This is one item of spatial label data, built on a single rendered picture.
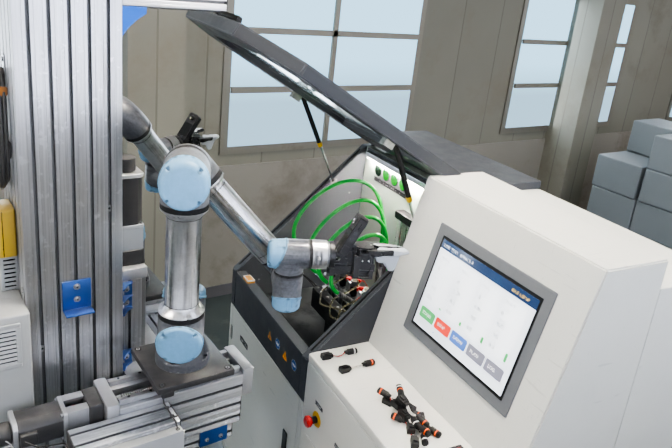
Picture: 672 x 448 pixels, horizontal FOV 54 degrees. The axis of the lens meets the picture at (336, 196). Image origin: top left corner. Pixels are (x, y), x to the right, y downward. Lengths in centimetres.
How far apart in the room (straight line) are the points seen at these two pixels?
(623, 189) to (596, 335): 402
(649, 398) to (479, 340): 48
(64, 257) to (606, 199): 464
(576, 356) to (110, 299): 124
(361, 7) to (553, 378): 318
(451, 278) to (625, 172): 383
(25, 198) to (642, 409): 169
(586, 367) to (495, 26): 389
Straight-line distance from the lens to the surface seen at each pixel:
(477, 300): 187
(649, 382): 200
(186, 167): 153
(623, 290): 170
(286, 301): 170
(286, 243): 165
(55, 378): 204
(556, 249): 171
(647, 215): 562
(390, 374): 209
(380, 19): 454
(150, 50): 352
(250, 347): 263
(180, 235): 161
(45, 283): 188
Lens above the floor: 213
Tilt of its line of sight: 19 degrees down
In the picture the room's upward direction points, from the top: 6 degrees clockwise
